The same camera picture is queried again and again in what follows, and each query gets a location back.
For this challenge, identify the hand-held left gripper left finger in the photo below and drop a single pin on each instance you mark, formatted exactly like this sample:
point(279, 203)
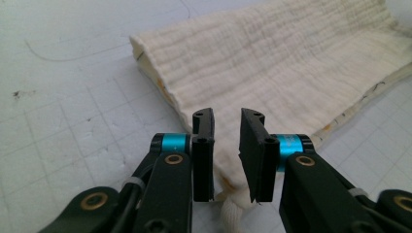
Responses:
point(202, 161)

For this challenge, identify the white grid mat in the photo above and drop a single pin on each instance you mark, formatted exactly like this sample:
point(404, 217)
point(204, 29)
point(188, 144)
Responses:
point(64, 97)

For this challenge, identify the cream printed cloth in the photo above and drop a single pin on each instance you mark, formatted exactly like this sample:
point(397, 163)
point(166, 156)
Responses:
point(259, 58)

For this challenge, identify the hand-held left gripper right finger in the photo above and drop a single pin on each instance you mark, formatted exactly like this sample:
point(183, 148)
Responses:
point(259, 161)

